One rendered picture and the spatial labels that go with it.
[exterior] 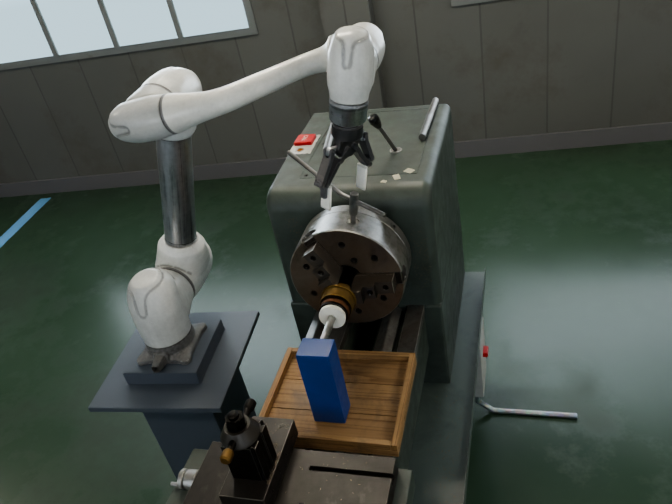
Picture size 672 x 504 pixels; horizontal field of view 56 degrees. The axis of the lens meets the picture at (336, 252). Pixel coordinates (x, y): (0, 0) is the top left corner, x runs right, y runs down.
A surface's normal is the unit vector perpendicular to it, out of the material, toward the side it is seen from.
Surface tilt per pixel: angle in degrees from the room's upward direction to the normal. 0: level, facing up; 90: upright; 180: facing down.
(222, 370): 0
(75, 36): 90
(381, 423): 0
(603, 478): 0
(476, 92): 90
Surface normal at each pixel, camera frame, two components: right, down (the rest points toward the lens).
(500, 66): -0.16, 0.58
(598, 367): -0.18, -0.81
